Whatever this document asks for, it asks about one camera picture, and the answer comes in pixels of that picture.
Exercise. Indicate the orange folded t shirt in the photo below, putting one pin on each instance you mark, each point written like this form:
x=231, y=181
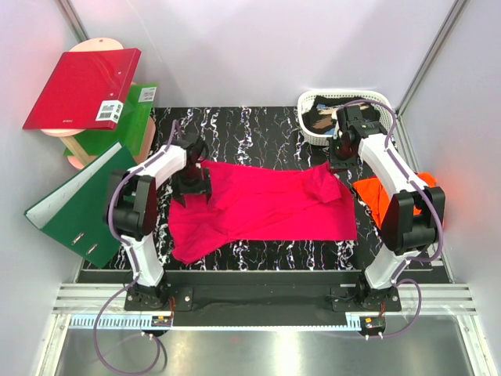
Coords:
x=372, y=193

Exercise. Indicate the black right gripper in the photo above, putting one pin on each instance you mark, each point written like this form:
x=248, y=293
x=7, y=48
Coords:
x=334, y=161

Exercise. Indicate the magenta pink t shirt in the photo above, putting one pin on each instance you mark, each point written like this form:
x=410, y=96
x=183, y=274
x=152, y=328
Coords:
x=252, y=203

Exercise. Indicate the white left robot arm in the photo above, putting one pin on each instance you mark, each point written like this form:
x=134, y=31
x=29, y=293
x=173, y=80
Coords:
x=131, y=212

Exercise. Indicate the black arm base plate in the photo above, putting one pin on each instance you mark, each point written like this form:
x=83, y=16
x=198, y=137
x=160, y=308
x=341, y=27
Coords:
x=185, y=298

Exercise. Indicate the aluminium frame rail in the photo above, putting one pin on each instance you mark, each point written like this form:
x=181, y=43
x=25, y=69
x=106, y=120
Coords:
x=92, y=305

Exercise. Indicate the pink wooden stool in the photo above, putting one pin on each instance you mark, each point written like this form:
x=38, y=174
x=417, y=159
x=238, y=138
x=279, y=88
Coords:
x=74, y=152

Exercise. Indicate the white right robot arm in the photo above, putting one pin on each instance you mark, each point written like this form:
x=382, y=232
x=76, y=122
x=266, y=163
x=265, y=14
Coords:
x=412, y=228

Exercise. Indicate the light green folder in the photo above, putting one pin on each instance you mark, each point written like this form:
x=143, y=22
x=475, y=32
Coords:
x=132, y=131

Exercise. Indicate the red ring binder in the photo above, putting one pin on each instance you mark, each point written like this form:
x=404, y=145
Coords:
x=86, y=91

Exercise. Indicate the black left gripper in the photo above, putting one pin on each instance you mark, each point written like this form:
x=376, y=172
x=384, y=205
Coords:
x=202, y=186

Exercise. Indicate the white plastic basket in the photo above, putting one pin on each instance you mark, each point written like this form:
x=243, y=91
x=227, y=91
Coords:
x=372, y=104

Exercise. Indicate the black printed t shirt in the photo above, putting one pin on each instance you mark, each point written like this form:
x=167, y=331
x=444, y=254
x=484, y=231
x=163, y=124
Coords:
x=319, y=114

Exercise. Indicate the dark green ring binder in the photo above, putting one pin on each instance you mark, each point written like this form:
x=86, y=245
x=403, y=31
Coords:
x=73, y=213

